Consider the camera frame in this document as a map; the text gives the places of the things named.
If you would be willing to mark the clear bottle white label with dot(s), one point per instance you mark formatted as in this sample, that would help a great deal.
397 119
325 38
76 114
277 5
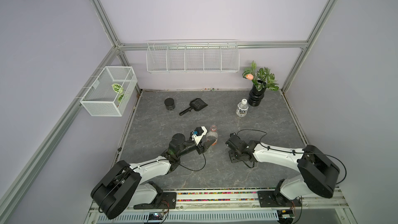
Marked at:
242 109

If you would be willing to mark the aluminium front rail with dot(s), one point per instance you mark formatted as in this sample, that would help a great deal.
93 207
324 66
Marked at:
233 206

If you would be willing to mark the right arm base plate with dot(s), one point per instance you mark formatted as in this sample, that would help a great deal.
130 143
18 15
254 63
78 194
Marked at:
269 198

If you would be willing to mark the long white wire shelf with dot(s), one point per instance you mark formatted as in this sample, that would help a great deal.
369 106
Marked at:
207 56

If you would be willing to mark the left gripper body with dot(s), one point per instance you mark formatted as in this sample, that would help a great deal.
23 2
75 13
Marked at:
201 148

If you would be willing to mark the clear bottle red label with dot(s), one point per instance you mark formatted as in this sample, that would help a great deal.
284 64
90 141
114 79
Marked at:
212 135

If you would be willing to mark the white wire basket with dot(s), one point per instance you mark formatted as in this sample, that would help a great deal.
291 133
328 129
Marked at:
101 101

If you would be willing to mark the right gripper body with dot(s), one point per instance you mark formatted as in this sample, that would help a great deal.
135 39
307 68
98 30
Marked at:
234 156

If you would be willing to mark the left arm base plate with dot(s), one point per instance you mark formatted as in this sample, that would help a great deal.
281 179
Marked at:
165 200

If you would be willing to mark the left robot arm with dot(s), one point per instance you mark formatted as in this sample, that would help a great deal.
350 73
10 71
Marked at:
116 189

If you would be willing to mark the black round jar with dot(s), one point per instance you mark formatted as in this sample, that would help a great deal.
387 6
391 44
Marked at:
169 104

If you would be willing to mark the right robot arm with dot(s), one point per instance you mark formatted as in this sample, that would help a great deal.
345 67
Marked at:
317 173

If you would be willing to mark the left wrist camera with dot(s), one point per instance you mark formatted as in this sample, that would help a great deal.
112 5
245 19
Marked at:
199 133

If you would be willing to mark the black scoop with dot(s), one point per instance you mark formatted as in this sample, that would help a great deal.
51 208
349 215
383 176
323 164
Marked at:
196 104

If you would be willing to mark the black vase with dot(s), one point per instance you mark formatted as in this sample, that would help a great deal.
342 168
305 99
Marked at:
255 96

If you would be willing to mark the artificial green plant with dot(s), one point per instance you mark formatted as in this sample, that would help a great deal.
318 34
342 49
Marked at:
262 78

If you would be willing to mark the green leaf in basket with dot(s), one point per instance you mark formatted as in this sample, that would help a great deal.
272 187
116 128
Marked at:
117 88

